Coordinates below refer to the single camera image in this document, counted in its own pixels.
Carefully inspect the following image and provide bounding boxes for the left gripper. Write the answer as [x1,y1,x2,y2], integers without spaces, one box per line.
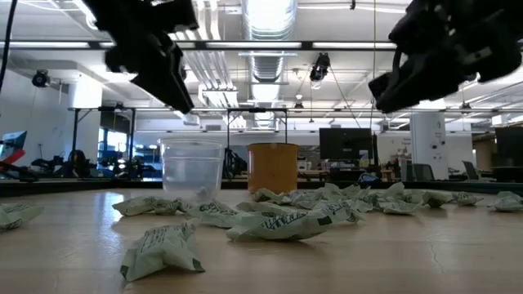
[105,30,194,114]

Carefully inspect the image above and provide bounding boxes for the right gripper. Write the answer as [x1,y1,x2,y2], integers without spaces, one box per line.
[369,0,523,114]

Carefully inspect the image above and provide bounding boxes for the white building column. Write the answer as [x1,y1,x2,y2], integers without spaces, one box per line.
[409,110,449,181]

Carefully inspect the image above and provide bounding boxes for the grey office chair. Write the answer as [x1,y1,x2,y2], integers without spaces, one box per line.
[412,163,436,182]
[462,160,482,181]

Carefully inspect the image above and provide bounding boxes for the black computer monitor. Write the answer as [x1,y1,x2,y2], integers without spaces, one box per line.
[319,127,379,161]

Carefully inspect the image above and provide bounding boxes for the wooden cabinet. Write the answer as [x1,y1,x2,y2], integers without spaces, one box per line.
[472,136,496,172]

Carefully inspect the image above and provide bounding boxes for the blue rounded object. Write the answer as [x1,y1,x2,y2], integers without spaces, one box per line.
[358,171,382,184]

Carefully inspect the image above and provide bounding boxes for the dark large monitor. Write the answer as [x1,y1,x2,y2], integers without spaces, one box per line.
[494,126,523,169]

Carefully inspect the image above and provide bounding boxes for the colourful display screen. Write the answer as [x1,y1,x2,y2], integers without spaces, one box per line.
[0,130,28,167]

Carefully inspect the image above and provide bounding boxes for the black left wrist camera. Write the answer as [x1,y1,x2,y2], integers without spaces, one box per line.
[149,0,200,34]

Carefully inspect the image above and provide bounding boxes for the black background rig frame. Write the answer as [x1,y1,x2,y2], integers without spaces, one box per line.
[67,105,138,180]
[226,107,289,180]

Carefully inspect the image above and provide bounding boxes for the black overhead camera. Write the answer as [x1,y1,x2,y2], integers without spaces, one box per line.
[308,51,332,90]

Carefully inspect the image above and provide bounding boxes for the black overhead frame beam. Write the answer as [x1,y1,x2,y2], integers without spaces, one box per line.
[0,39,400,52]

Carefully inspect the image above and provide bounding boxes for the silver round air duct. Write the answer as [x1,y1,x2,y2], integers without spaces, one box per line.
[240,0,298,85]

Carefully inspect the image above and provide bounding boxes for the black aluminium table frame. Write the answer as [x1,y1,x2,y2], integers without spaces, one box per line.
[0,177,523,198]

